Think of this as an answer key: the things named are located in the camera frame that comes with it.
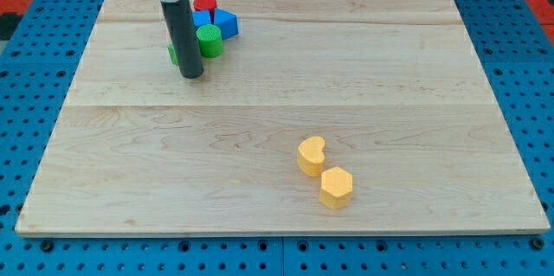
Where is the green star block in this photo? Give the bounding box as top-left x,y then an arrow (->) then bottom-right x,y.
167,44 -> 178,66

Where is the blue cube block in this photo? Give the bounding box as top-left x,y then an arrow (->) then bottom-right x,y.
192,10 -> 212,29

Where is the yellow heart block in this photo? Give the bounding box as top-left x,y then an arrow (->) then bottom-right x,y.
297,136 -> 325,177

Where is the light wooden board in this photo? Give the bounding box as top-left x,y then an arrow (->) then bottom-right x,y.
16,0 -> 551,238

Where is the yellow hexagon block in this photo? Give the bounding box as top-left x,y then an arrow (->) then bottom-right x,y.
319,167 -> 353,209

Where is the green cylinder block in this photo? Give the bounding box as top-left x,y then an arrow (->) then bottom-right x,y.
196,24 -> 224,58

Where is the blue triangle block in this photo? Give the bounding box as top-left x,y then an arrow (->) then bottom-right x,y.
213,8 -> 239,40

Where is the red cylinder block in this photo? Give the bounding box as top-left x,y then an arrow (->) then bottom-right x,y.
193,0 -> 217,21

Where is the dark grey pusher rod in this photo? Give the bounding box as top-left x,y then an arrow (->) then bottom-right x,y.
161,0 -> 204,79

